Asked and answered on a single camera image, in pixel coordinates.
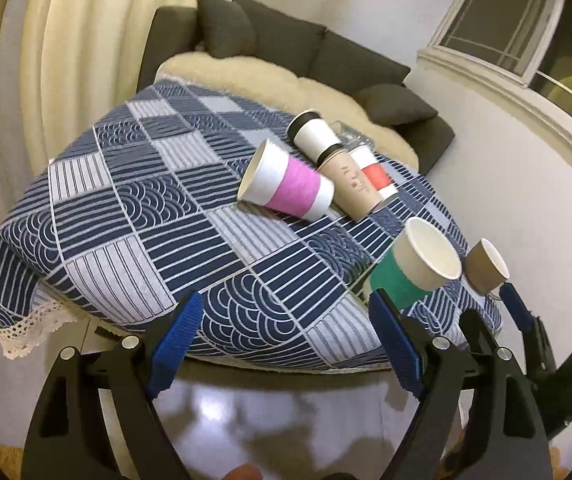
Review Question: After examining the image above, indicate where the blue patterned tablecloth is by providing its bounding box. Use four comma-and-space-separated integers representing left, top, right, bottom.
0, 80, 505, 374

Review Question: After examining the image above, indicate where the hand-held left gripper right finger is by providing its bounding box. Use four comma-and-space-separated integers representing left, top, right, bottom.
368, 288, 553, 480

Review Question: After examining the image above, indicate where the dark grey sofa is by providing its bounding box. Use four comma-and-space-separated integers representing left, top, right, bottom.
136, 0, 457, 176

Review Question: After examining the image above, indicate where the green sleeve paper cup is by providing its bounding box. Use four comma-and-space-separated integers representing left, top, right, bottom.
368, 216, 463, 312

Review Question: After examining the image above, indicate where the pink sleeve white cup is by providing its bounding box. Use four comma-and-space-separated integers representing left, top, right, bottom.
236, 139, 336, 221

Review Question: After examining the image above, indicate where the dark grey flat pillow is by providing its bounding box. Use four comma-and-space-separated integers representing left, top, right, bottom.
353, 84, 440, 127

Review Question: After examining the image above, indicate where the cream curtain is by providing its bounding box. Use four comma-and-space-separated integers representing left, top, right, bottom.
0, 0, 217, 317

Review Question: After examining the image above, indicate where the white cup with black bands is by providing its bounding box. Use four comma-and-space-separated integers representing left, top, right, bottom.
286, 109, 348, 166

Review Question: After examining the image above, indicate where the clear plastic container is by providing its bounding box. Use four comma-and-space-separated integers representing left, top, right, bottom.
330, 120, 375, 149

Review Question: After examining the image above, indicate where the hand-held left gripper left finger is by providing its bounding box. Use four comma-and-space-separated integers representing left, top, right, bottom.
23, 291, 205, 480

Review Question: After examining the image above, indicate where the small brown paper cup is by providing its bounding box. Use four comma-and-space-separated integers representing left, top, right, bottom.
465, 238, 511, 295

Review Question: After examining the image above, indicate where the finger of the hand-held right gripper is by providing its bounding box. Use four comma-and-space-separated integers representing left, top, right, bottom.
458, 307, 500, 357
498, 282, 557, 384

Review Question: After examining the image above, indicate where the dark grey square cushion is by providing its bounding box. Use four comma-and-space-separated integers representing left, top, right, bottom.
196, 0, 258, 59

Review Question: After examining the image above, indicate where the red sleeve white cup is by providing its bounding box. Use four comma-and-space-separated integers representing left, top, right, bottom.
347, 144, 400, 201

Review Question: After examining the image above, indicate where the cream fluffy blanket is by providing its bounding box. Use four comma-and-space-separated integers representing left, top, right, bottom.
155, 52, 421, 174

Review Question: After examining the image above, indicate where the white framed window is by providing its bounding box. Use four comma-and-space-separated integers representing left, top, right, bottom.
418, 0, 572, 127

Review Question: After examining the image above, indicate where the tall brown paper cup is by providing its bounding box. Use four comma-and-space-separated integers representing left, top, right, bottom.
315, 150, 385, 222

